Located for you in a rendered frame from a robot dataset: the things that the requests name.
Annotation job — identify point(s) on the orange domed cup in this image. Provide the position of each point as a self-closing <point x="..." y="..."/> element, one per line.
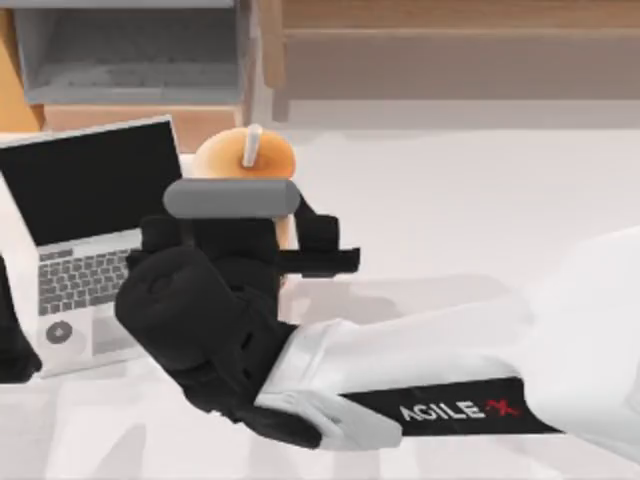
<point x="220" y="155"/>

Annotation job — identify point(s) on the pale grey rounded box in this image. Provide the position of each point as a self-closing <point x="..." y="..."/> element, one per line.
<point x="230" y="200"/>

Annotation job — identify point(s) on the silver laptop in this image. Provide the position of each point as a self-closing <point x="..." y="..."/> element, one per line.
<point x="85" y="190"/>

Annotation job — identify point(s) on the pale wooden drawer front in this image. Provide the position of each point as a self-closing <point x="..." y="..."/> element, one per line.
<point x="140" y="125"/>

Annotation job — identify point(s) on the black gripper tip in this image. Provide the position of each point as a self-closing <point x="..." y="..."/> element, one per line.
<point x="15" y="340"/>

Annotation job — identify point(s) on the grey pierced drawer inside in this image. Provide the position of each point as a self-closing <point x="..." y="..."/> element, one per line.
<point x="130" y="50"/>

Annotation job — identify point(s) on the wooden cupboard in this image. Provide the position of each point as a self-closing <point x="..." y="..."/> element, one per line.
<point x="17" y="100"/>

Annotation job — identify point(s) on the wooden open shelves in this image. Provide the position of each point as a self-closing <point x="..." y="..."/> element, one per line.
<point x="450" y="55"/>

